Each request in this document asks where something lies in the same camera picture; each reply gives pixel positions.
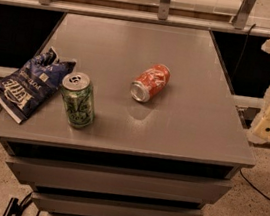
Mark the black device on floor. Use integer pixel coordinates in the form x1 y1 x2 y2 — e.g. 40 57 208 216
3 197 20 216

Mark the red coke can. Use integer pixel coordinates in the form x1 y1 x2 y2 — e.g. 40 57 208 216
130 64 171 103

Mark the middle grey drawer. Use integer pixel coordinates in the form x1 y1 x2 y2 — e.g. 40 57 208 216
32 192 203 216

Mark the blue chip bag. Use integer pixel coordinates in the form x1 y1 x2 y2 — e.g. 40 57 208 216
0 47 76 124

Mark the green soda can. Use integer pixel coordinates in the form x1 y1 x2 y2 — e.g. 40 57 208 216
61 72 95 129

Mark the right metal bracket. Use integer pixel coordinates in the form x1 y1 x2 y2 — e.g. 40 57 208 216
232 0 256 30

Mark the middle metal bracket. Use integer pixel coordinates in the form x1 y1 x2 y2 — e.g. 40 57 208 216
157 0 171 21

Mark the grey drawer cabinet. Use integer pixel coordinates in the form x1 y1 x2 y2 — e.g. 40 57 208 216
0 14 254 212

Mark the top grey drawer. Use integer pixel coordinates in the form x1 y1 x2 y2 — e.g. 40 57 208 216
7 157 232 204

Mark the black hanging cable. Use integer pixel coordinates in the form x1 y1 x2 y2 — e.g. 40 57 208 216
232 21 258 80

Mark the black cable right floor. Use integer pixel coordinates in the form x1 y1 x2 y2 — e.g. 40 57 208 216
235 168 270 204

